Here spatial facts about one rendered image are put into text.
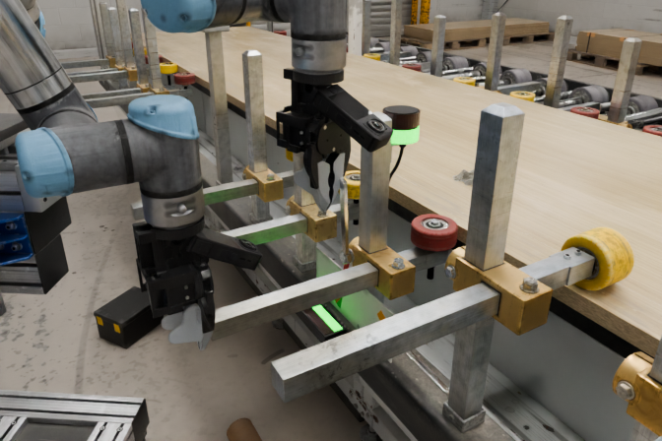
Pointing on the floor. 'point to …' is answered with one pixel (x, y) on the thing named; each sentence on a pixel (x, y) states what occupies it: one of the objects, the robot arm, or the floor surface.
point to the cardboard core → (242, 431)
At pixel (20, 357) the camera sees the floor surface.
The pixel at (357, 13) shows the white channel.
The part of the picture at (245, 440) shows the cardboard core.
